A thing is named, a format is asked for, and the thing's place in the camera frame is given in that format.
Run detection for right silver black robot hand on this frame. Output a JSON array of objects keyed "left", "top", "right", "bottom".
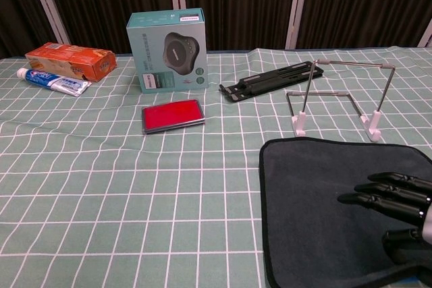
[{"left": 336, "top": 171, "right": 432, "bottom": 246}]

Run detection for dark blue cloth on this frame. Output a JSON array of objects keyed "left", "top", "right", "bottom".
[{"left": 259, "top": 137, "right": 432, "bottom": 288}]

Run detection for black folding laptop stand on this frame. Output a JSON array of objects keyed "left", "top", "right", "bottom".
[{"left": 218, "top": 60, "right": 325, "bottom": 103}]

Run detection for red pad in grey case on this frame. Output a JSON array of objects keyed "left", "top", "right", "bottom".
[{"left": 141, "top": 98, "right": 206, "bottom": 136}]

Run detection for green white checked tablecloth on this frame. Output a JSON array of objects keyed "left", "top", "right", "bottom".
[{"left": 0, "top": 47, "right": 432, "bottom": 288}]

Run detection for teal speakerphone product box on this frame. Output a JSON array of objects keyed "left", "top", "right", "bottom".
[{"left": 126, "top": 7, "right": 208, "bottom": 95}]

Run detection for orange cardboard carton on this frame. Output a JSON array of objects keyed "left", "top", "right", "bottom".
[{"left": 25, "top": 42, "right": 117, "bottom": 82}]

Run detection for white blue toothpaste tube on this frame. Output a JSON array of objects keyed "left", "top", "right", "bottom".
[{"left": 16, "top": 67, "right": 92, "bottom": 97}]

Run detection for metal wire rack white feet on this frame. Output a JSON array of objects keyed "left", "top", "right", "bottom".
[{"left": 286, "top": 59, "right": 396, "bottom": 142}]

